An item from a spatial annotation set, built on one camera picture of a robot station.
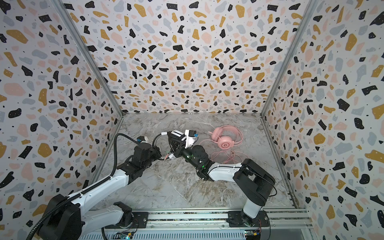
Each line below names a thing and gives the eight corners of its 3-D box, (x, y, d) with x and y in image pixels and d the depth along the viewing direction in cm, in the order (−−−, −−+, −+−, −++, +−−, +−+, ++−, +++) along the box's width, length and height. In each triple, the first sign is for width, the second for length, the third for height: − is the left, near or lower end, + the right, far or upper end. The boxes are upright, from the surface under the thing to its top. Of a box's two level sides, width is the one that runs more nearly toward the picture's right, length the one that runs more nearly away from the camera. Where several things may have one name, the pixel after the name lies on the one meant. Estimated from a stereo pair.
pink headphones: (220, 154, 101) (222, 146, 94) (209, 138, 110) (210, 129, 102) (246, 142, 108) (250, 133, 100) (234, 127, 117) (237, 119, 109)
